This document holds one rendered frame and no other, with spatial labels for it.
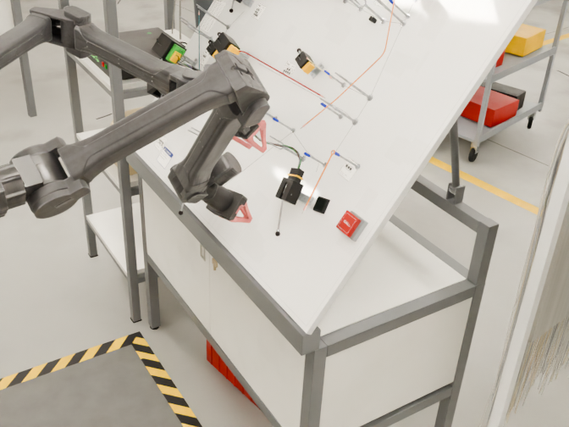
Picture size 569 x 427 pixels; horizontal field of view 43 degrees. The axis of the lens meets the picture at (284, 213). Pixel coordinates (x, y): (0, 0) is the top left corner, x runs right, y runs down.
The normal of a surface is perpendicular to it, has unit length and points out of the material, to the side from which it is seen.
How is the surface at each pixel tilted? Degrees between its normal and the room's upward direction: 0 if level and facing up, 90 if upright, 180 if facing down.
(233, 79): 47
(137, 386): 0
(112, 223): 0
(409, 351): 90
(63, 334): 0
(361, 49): 53
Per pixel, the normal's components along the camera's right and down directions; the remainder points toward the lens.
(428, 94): -0.66, -0.31
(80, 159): -0.05, -0.20
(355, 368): 0.53, 0.47
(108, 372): 0.04, -0.85
